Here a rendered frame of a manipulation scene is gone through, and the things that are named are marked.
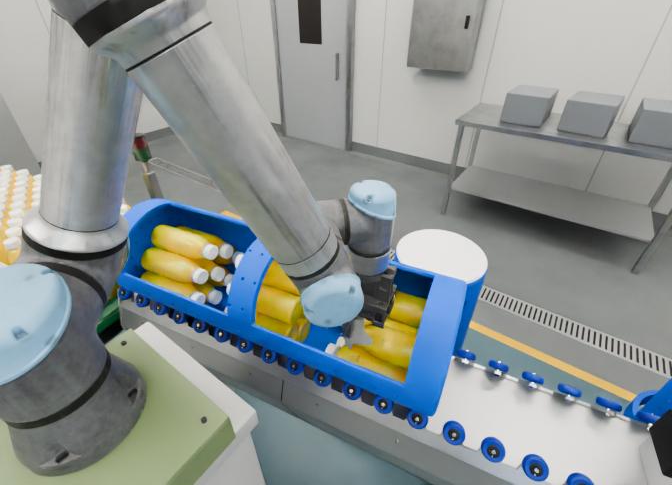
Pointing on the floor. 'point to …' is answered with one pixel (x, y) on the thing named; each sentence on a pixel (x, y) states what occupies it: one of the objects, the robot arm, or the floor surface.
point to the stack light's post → (152, 185)
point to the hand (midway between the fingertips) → (353, 332)
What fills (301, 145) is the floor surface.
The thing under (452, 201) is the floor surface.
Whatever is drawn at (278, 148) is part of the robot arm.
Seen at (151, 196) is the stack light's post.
